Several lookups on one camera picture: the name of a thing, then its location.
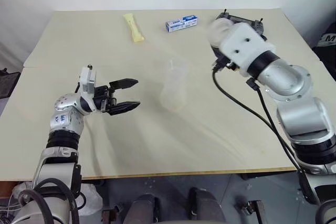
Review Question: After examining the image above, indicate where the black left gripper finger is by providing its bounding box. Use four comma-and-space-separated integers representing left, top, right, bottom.
108, 78, 139, 91
107, 101, 142, 116

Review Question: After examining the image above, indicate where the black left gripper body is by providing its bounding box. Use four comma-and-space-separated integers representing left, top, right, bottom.
92, 84, 118, 115

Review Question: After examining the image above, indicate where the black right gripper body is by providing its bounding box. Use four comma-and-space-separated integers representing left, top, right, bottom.
211, 47, 237, 72

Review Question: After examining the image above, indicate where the dark grey remote controller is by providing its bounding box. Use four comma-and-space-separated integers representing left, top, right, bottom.
215, 8, 266, 41

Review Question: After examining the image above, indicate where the pale yellow tube pouch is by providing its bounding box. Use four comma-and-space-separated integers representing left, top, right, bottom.
122, 13, 145, 43

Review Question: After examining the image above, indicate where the blue and white box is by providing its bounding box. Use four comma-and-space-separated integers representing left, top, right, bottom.
164, 14, 198, 33

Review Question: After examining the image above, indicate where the black stand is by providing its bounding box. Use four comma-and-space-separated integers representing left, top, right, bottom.
0, 68, 20, 99

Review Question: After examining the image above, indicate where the white plastic bag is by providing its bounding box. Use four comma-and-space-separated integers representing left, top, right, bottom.
12, 182, 103, 217

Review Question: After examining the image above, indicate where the dark rounded shape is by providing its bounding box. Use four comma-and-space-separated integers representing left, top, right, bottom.
129, 194, 160, 224
188, 187, 227, 224

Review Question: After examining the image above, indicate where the dark bag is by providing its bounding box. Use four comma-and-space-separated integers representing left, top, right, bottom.
311, 23, 336, 65

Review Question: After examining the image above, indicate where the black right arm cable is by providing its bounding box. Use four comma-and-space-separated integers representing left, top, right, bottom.
246, 77, 302, 167
211, 63, 309, 204

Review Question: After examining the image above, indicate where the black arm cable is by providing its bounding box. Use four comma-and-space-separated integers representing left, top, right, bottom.
19, 178, 87, 224
246, 77, 302, 167
211, 63, 309, 204

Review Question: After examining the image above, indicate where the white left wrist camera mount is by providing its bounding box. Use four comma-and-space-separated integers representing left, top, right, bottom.
78, 64, 98, 97

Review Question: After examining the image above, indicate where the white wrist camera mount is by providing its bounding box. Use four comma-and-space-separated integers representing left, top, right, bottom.
78, 64, 98, 97
219, 22, 277, 78

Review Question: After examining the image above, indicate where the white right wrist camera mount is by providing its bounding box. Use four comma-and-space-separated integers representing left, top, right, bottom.
219, 22, 277, 78

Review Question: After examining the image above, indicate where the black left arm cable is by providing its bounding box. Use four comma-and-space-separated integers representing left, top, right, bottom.
19, 178, 87, 224

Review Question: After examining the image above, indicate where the white cable bundle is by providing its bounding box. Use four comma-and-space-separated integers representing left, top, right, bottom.
0, 194, 17, 221

